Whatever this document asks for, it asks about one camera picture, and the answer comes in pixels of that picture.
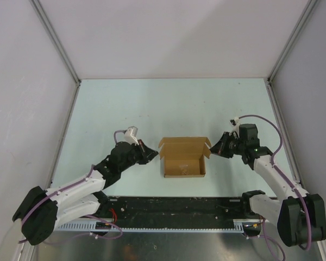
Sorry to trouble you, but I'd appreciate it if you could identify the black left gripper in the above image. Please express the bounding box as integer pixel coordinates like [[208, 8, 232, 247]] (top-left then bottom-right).
[[119, 139, 158, 172]]

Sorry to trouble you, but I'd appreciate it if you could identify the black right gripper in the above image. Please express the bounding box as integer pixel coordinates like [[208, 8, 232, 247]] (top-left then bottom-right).
[[208, 132, 246, 158]]

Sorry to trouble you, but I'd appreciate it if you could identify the brown cardboard box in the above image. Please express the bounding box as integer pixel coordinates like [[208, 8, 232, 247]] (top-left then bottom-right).
[[159, 136, 211, 178]]

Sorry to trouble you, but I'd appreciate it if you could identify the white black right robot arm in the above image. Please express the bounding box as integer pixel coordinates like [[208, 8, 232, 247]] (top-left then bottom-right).
[[210, 120, 326, 247]]

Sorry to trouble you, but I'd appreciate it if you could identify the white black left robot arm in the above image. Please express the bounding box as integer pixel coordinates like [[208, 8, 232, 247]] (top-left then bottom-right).
[[12, 140, 159, 245]]

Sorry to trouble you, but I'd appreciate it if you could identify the small crumpled plastic scrap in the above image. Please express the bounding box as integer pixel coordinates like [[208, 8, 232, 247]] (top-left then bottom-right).
[[179, 164, 189, 175]]

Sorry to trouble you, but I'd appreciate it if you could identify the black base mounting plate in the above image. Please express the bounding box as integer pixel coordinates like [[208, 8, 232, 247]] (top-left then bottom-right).
[[96, 196, 259, 220]]

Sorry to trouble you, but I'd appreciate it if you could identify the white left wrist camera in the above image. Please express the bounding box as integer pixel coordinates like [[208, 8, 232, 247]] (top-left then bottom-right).
[[124, 126, 139, 145]]

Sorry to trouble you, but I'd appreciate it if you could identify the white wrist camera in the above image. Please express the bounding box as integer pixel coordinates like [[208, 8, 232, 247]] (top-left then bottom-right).
[[124, 126, 139, 145], [229, 117, 240, 131]]

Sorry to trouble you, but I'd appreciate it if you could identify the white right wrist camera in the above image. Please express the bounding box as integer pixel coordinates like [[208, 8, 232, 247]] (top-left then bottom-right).
[[229, 117, 240, 131]]

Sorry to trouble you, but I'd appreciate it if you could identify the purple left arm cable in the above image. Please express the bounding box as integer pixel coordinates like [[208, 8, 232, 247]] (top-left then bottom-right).
[[18, 130, 128, 244]]

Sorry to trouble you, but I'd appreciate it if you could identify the grey slotted cable duct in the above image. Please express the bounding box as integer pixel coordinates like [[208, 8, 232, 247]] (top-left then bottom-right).
[[56, 219, 243, 233]]

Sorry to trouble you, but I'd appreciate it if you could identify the left aluminium frame post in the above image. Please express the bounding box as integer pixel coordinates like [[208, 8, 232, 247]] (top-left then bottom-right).
[[29, 0, 81, 85]]

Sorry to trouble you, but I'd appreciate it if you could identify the aluminium frame post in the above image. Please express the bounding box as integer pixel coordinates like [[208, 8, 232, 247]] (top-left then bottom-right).
[[267, 0, 320, 85], [29, 0, 81, 85]]

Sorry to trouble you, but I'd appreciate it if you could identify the right aluminium frame post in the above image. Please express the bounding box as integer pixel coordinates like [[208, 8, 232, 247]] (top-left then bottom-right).
[[267, 0, 320, 85]]

